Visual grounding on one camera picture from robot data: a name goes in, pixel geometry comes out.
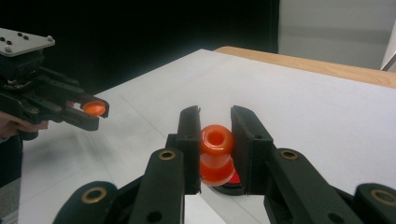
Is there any large white table cover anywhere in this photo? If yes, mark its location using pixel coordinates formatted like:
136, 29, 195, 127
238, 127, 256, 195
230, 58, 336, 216
18, 49, 396, 224

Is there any white panel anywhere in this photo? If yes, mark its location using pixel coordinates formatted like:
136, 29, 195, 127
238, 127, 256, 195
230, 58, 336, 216
278, 0, 396, 71

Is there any dark curtain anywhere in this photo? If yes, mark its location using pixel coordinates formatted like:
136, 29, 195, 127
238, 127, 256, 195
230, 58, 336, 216
0, 0, 280, 96

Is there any round red ink pad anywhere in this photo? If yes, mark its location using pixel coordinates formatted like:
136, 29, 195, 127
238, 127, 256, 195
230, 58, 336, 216
206, 169, 246, 197

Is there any orange stamp cap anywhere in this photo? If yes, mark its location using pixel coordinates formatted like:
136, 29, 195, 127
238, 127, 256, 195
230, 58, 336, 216
81, 100, 107, 118

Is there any white paper sheet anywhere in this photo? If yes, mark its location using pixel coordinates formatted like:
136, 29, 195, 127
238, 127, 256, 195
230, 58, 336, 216
184, 194, 230, 224

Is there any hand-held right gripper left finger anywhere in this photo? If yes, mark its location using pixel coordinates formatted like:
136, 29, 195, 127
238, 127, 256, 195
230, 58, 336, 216
129, 105, 203, 224

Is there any orange stamp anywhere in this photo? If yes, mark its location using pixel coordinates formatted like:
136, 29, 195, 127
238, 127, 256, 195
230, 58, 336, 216
199, 124, 236, 187

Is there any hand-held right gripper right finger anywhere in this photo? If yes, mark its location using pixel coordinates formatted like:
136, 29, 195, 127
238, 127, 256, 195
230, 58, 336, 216
231, 105, 363, 224

